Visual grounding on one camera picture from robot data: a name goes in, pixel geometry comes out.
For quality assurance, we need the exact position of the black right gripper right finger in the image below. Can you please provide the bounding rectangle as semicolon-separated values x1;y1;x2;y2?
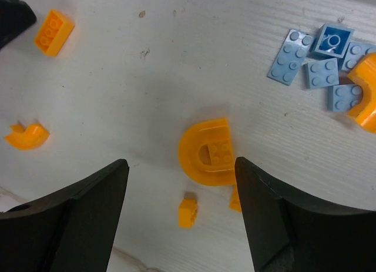
235;157;375;271

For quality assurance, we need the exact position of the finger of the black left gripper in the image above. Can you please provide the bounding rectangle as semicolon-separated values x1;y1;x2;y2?
0;0;37;49

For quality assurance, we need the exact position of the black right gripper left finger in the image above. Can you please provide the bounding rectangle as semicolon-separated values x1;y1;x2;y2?
1;159;129;271

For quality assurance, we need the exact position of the orange slope piece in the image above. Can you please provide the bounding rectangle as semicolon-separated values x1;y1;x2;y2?
34;9;75;56

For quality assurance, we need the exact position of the orange small square piece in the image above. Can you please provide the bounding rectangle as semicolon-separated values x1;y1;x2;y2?
229;185;242;212

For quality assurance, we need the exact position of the orange small round piece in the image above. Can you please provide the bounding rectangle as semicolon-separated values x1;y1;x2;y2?
178;198;198;229

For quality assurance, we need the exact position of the orange curved piece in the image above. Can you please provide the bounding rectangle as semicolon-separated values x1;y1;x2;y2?
4;123;50;150

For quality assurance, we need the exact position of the orange half-round lego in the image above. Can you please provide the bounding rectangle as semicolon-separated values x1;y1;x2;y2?
178;117;236;186

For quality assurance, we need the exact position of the light blue square plate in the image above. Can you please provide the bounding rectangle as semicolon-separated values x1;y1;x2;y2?
327;84;362;112
303;58;340;89

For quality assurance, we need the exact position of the orange quarter-arch lego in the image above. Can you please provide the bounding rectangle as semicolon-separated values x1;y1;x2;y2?
347;53;376;133

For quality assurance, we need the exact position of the light blue lego plate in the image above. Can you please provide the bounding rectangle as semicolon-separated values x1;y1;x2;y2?
267;29;315;86

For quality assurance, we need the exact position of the blue square lego plate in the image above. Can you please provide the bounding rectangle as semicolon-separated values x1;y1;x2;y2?
311;23;354;59

